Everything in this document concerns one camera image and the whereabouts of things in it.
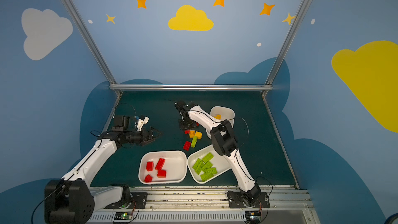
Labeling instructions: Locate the yellow lego hollow brick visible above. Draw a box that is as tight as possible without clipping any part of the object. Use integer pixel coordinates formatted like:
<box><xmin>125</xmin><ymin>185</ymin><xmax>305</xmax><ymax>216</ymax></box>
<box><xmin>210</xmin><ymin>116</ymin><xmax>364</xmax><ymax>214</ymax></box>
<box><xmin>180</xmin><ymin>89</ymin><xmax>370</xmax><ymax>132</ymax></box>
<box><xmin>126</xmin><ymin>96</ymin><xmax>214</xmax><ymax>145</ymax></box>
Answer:
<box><xmin>189</xmin><ymin>130</ymin><xmax>195</xmax><ymax>139</ymax></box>

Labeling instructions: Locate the red lego brick long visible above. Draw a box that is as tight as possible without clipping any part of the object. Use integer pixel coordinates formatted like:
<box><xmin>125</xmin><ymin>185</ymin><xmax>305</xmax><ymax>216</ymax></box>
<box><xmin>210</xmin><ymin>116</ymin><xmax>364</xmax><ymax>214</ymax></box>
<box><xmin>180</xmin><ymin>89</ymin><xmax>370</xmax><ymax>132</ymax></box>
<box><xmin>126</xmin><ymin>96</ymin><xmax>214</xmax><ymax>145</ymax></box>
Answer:
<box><xmin>155</xmin><ymin>158</ymin><xmax>165</xmax><ymax>171</ymax></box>

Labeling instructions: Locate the red lego brick small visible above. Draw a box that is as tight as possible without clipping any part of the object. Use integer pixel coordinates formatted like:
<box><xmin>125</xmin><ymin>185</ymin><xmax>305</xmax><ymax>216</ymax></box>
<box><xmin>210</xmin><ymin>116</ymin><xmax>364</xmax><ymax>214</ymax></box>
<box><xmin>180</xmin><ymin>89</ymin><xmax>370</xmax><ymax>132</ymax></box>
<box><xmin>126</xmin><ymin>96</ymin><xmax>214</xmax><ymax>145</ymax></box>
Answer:
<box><xmin>146</xmin><ymin>161</ymin><xmax>154</xmax><ymax>172</ymax></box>

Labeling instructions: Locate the red lego round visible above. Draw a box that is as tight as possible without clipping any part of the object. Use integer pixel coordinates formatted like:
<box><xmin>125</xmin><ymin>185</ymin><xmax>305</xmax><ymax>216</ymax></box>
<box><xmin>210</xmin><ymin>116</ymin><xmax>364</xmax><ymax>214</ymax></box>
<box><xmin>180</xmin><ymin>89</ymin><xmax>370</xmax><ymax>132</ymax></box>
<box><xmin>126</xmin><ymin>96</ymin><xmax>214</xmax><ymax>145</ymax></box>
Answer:
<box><xmin>144</xmin><ymin>175</ymin><xmax>153</xmax><ymax>183</ymax></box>

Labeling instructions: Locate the green lego large brick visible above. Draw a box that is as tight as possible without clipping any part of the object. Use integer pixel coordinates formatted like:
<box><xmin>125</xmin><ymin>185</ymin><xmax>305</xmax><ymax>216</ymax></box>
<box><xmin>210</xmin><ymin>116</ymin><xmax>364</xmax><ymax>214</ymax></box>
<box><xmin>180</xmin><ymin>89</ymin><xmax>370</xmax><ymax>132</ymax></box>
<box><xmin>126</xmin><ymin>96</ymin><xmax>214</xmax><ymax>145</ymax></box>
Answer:
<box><xmin>202</xmin><ymin>152</ymin><xmax>214</xmax><ymax>163</ymax></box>

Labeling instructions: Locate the green lego brick long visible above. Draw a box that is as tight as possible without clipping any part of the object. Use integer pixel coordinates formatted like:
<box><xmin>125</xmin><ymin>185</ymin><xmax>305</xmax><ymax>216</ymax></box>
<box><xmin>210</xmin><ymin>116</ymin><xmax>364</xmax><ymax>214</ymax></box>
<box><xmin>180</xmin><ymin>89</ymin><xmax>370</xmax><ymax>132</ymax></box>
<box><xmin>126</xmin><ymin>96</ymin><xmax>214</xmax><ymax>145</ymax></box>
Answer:
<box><xmin>193</xmin><ymin>159</ymin><xmax>203</xmax><ymax>171</ymax></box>

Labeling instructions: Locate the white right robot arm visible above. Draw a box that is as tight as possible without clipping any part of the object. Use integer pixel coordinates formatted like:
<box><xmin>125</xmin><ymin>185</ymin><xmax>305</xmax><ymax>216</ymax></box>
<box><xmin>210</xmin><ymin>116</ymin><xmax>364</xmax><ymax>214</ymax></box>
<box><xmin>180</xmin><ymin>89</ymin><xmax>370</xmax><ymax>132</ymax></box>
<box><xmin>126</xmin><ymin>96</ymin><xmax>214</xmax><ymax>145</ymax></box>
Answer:
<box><xmin>174</xmin><ymin>101</ymin><xmax>261</xmax><ymax>207</ymax></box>

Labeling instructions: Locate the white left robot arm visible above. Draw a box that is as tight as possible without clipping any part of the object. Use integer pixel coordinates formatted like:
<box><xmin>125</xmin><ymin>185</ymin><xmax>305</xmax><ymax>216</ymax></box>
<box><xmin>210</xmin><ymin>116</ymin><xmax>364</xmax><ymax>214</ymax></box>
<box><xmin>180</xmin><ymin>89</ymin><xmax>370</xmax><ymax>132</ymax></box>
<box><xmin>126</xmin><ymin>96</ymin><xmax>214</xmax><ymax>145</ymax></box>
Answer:
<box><xmin>44</xmin><ymin>115</ymin><xmax>156</xmax><ymax>224</ymax></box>

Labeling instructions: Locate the white tray left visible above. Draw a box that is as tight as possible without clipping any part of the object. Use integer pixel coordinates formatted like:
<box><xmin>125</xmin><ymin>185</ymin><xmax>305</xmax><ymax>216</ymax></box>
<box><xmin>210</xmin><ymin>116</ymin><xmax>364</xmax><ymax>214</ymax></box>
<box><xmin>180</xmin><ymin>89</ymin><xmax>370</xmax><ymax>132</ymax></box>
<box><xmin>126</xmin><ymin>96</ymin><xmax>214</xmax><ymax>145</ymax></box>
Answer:
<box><xmin>138</xmin><ymin>150</ymin><xmax>187</xmax><ymax>185</ymax></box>

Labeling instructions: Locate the white tray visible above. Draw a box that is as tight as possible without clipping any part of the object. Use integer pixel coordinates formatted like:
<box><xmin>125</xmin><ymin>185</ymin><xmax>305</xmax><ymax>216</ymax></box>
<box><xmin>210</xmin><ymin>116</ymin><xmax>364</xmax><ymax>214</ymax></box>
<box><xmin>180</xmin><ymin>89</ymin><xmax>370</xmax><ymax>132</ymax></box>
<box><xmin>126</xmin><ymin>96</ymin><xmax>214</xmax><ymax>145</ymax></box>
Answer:
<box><xmin>206</xmin><ymin>106</ymin><xmax>235</xmax><ymax>139</ymax></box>
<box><xmin>187</xmin><ymin>145</ymin><xmax>231</xmax><ymax>184</ymax></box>
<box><xmin>138</xmin><ymin>150</ymin><xmax>187</xmax><ymax>185</ymax></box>

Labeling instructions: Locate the white tray far right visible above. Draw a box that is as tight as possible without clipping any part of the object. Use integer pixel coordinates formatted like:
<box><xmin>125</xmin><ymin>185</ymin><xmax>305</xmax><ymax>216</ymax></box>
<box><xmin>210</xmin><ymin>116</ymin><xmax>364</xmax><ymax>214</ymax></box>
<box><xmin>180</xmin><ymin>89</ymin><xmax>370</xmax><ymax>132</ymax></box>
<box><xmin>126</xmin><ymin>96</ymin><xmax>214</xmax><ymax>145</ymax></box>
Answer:
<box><xmin>206</xmin><ymin>106</ymin><xmax>235</xmax><ymax>139</ymax></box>

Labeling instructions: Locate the white tray middle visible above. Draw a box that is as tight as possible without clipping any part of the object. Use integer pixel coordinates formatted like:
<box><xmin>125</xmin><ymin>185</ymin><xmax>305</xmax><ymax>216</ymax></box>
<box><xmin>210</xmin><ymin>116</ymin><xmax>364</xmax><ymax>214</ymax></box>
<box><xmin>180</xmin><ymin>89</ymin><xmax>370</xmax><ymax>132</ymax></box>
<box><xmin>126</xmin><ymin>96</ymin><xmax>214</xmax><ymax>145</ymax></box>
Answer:
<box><xmin>187</xmin><ymin>145</ymin><xmax>231</xmax><ymax>184</ymax></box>

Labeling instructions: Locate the left controller board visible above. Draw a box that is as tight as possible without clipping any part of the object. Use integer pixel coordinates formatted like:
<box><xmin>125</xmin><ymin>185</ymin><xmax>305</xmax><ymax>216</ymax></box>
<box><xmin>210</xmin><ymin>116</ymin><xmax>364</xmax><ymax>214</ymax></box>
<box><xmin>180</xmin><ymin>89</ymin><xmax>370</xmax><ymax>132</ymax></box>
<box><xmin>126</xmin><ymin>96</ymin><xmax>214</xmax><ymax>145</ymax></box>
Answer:
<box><xmin>113</xmin><ymin>212</ymin><xmax>133</xmax><ymax>223</ymax></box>

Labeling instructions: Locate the controller board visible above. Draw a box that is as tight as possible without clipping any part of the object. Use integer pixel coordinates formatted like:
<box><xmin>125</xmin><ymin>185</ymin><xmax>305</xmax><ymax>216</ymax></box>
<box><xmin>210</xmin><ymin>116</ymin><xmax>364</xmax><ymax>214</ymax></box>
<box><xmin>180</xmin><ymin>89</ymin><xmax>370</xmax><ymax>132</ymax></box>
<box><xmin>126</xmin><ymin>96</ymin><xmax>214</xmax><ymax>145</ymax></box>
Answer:
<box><xmin>245</xmin><ymin>212</ymin><xmax>262</xmax><ymax>224</ymax></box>
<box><xmin>113</xmin><ymin>212</ymin><xmax>133</xmax><ymax>223</ymax></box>

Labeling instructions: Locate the right controller board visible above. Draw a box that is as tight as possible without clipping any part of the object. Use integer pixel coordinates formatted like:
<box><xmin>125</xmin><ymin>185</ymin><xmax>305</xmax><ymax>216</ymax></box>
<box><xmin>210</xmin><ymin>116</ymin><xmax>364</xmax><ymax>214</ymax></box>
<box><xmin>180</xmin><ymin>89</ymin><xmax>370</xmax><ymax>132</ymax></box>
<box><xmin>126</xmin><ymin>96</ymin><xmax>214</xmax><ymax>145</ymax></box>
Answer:
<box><xmin>245</xmin><ymin>212</ymin><xmax>262</xmax><ymax>224</ymax></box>

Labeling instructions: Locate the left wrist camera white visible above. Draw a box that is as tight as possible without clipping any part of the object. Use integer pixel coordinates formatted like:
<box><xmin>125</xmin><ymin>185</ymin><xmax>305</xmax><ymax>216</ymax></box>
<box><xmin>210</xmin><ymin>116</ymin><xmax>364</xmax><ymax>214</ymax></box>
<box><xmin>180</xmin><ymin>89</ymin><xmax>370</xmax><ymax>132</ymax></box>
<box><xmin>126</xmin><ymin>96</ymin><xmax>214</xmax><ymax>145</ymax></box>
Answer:
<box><xmin>136</xmin><ymin>115</ymin><xmax>149</xmax><ymax>131</ymax></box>

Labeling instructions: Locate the aluminium frame back crossbar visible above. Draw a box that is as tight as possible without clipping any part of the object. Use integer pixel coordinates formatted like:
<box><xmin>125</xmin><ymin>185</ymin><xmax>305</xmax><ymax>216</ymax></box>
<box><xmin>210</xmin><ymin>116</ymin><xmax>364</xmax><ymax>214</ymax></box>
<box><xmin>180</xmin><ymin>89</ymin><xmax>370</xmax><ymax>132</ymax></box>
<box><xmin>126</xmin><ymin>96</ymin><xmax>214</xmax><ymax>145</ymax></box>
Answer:
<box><xmin>110</xmin><ymin>84</ymin><xmax>273</xmax><ymax>91</ymax></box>

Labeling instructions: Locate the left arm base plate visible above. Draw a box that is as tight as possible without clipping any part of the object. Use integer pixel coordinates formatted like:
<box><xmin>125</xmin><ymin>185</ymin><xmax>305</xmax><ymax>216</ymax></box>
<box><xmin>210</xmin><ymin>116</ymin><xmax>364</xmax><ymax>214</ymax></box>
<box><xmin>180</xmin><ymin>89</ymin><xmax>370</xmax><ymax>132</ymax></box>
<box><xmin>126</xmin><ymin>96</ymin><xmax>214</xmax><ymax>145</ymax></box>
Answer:
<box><xmin>104</xmin><ymin>192</ymin><xmax>148</xmax><ymax>209</ymax></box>

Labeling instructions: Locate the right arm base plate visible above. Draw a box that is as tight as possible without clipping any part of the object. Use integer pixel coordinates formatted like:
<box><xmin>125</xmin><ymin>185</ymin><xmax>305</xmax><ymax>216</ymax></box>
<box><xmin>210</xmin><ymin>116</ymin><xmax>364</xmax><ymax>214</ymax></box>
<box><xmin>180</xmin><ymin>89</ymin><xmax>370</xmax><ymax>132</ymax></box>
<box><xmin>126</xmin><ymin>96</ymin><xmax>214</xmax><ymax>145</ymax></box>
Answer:
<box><xmin>227</xmin><ymin>191</ymin><xmax>270</xmax><ymax>208</ymax></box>

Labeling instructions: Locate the aluminium frame post left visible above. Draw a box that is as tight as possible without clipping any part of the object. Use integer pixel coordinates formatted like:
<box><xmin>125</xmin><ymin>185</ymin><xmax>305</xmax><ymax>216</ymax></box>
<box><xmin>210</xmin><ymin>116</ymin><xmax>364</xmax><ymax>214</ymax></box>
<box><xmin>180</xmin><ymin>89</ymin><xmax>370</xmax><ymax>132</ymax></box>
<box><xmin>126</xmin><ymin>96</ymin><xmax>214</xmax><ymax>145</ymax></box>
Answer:
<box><xmin>61</xmin><ymin>0</ymin><xmax>117</xmax><ymax>85</ymax></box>

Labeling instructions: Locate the aluminium frame post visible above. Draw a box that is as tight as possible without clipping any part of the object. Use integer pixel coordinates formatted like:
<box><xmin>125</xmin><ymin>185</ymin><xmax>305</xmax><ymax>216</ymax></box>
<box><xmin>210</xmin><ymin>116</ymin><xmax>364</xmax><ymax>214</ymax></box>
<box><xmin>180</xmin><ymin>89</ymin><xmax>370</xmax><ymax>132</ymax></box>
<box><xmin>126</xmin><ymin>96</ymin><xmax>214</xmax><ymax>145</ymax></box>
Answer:
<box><xmin>262</xmin><ymin>0</ymin><xmax>313</xmax><ymax>100</ymax></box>
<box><xmin>61</xmin><ymin>0</ymin><xmax>117</xmax><ymax>85</ymax></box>

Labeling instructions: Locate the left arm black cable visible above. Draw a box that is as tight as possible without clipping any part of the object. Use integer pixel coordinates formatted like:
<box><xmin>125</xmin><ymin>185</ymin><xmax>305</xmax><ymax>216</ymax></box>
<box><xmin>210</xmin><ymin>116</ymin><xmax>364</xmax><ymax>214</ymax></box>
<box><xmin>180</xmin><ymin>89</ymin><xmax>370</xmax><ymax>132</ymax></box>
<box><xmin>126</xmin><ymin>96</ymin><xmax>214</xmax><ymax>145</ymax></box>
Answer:
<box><xmin>30</xmin><ymin>189</ymin><xmax>63</xmax><ymax>224</ymax></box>

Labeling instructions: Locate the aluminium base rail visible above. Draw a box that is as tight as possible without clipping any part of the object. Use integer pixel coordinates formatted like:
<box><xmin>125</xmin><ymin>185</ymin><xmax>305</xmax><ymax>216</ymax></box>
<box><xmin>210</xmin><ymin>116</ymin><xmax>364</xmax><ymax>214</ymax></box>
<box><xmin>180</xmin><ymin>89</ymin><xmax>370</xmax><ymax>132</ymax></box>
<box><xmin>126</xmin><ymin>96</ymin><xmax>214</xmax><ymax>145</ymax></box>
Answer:
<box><xmin>86</xmin><ymin>186</ymin><xmax>320</xmax><ymax>224</ymax></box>

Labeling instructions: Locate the aluminium frame post right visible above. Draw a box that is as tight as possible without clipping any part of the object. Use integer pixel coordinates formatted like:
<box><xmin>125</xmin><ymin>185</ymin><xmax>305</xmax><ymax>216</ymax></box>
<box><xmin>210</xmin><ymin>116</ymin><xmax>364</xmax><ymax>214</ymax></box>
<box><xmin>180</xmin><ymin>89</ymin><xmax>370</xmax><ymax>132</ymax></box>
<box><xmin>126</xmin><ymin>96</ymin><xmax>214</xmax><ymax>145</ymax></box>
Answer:
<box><xmin>262</xmin><ymin>0</ymin><xmax>313</xmax><ymax>100</ymax></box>

